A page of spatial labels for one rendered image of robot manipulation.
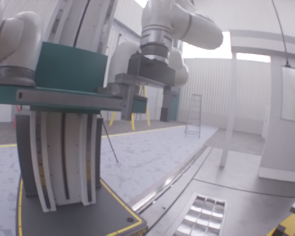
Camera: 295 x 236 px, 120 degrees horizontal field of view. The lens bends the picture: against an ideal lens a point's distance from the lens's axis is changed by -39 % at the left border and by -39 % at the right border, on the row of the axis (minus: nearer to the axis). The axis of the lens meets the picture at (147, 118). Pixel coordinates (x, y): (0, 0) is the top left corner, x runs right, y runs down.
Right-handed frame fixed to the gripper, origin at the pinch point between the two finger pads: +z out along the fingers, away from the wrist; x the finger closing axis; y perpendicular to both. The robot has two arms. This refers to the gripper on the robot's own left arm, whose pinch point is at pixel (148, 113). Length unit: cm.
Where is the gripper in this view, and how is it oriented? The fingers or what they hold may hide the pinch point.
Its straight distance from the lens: 36.5
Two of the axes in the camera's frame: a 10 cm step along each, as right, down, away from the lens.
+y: 6.6, 1.3, -7.4
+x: 7.4, 0.4, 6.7
